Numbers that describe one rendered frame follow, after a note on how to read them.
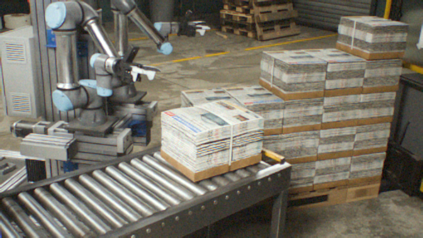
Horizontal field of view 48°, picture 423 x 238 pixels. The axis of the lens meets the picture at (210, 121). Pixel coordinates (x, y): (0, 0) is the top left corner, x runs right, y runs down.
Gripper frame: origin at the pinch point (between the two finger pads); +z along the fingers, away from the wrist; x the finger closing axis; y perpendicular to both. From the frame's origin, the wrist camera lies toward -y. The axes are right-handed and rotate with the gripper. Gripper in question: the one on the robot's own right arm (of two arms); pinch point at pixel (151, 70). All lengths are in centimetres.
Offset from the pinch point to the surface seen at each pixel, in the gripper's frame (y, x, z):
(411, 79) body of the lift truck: 11, -245, 51
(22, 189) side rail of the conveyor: 50, 45, -22
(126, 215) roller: 49, 31, 23
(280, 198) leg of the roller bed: 54, -43, 49
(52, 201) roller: 50, 43, -5
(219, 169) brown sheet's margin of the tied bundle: 39, -15, 31
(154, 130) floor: 100, -189, -160
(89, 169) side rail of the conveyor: 46, 17, -15
